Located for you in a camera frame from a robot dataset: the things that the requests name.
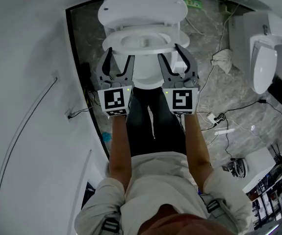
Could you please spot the person's dark jeans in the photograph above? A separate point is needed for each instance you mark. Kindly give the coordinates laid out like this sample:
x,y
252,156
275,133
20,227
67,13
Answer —
x,y
140,121

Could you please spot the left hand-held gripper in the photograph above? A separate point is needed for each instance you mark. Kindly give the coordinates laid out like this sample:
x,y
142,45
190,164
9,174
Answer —
x,y
113,99

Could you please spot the black box device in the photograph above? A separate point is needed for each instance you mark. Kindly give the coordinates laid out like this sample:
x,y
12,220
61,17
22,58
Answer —
x,y
86,77

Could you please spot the grey wheeled device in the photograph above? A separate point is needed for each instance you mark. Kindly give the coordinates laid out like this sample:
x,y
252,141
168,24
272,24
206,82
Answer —
x,y
237,168

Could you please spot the teal rag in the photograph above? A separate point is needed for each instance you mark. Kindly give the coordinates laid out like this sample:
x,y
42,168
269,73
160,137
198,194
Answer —
x,y
106,137

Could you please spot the white toilet bowl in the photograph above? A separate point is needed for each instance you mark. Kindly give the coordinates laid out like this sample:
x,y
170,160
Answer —
x,y
145,70

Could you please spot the crumpled white cloth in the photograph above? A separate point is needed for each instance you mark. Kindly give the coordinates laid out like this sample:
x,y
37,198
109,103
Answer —
x,y
223,60

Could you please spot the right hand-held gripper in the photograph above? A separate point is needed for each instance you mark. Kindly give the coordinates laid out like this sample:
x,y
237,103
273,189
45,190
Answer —
x,y
181,99

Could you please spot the person's chin and neck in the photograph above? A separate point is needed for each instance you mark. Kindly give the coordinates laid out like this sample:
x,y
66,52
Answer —
x,y
182,220

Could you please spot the white toilet with square tank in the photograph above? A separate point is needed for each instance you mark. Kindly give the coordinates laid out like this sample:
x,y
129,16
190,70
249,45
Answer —
x,y
263,65

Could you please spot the white power strip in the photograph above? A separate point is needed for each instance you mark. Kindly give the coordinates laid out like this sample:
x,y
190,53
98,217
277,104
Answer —
x,y
211,118

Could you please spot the person's right forearm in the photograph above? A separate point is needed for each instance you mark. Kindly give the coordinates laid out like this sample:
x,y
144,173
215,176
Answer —
x,y
196,143

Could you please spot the person's left forearm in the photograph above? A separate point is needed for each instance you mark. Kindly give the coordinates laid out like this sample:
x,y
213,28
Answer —
x,y
120,146

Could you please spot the black power adapter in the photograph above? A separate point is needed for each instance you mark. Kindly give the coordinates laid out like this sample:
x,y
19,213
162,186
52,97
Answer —
x,y
262,101

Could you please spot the white display plinth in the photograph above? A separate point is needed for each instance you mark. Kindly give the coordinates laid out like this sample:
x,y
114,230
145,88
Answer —
x,y
261,165

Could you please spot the white toilet lid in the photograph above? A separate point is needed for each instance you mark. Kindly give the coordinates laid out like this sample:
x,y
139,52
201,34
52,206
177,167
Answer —
x,y
143,6

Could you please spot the person's white shirt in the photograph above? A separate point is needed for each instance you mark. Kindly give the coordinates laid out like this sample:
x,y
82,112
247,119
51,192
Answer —
x,y
160,177

